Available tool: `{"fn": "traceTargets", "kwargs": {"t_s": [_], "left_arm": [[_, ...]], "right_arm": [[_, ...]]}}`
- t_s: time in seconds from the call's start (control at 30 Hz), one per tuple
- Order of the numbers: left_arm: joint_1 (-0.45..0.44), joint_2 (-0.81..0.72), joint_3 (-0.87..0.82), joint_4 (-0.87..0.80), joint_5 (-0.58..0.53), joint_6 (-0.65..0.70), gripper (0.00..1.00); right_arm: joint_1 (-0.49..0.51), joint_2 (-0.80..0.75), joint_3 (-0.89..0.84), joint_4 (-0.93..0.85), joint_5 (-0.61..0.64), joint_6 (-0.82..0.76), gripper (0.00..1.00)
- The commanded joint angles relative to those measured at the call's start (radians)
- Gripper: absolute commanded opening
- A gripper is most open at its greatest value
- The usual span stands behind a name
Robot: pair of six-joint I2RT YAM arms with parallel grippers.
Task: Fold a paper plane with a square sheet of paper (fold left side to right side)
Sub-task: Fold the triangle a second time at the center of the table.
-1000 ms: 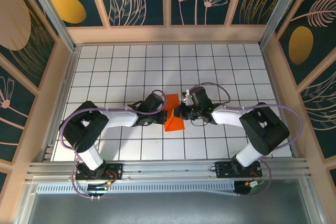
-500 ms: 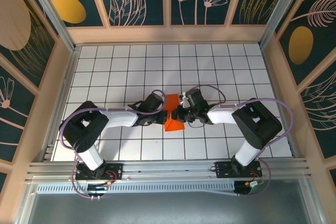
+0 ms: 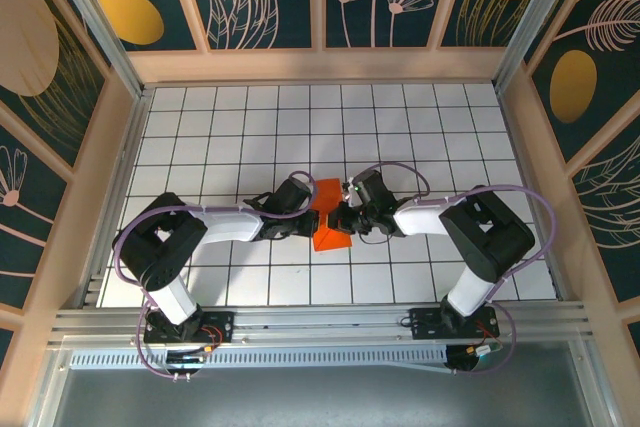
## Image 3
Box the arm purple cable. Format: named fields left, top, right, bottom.
left=349, top=160, right=557, bottom=377
left=112, top=170, right=320, bottom=381

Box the aluminium frame post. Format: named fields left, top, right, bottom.
left=492, top=0, right=586, bottom=93
left=42, top=0, right=150, bottom=101

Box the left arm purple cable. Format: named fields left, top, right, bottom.
left=112, top=170, right=320, bottom=381

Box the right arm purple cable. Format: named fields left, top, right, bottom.
left=349, top=160, right=557, bottom=377

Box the orange paper sheet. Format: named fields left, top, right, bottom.
left=310, top=177, right=354, bottom=252

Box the grey metal shelf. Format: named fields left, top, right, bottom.
left=29, top=364, right=619, bottom=427

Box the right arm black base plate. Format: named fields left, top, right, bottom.
left=408, top=305, right=501, bottom=343

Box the aluminium mounting rail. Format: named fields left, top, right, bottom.
left=47, top=300, right=596, bottom=348

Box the aluminium side rail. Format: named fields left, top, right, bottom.
left=77, top=89, right=154, bottom=309

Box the black electronics module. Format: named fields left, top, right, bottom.
left=443, top=344, right=505, bottom=377
left=166, top=350, right=207, bottom=381

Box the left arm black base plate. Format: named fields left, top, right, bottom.
left=143, top=310, right=236, bottom=346

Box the slotted grey cable duct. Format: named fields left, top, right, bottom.
left=69, top=346, right=451, bottom=371

